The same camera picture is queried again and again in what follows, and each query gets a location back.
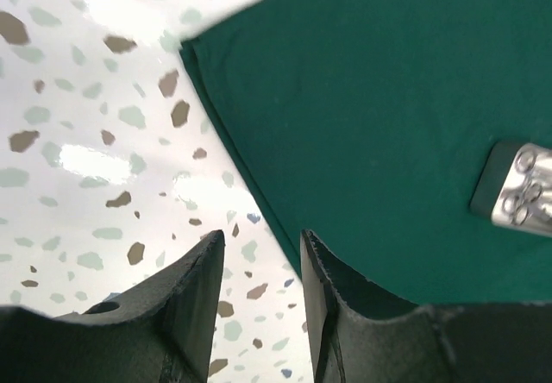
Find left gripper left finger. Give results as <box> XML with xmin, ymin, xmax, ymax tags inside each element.
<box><xmin>1</xmin><ymin>230</ymin><xmax>225</xmax><ymax>382</ymax></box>

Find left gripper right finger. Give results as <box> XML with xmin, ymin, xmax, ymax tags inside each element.
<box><xmin>300</xmin><ymin>230</ymin><xmax>551</xmax><ymax>382</ymax></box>

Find steel instrument tray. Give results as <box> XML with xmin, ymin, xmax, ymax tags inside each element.
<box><xmin>469</xmin><ymin>141</ymin><xmax>551</xmax><ymax>236</ymax></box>

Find green surgical drape cloth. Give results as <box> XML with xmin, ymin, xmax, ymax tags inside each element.
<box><xmin>180</xmin><ymin>0</ymin><xmax>551</xmax><ymax>303</ymax></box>

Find steel hemostat forceps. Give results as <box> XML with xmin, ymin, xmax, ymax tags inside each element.
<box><xmin>501</xmin><ymin>183</ymin><xmax>551</xmax><ymax>226</ymax></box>

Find steel surgical scissors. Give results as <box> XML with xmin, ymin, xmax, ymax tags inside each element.
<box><xmin>515</xmin><ymin>149</ymin><xmax>551</xmax><ymax>185</ymax></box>

